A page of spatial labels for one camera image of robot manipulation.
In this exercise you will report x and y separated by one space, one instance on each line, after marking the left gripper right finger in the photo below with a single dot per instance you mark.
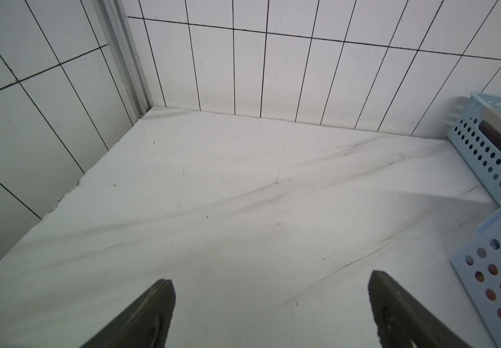
402 321

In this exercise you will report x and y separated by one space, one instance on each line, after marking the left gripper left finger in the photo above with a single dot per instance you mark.
144 323

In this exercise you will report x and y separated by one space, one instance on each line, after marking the small teal basket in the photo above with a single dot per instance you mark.
476 135

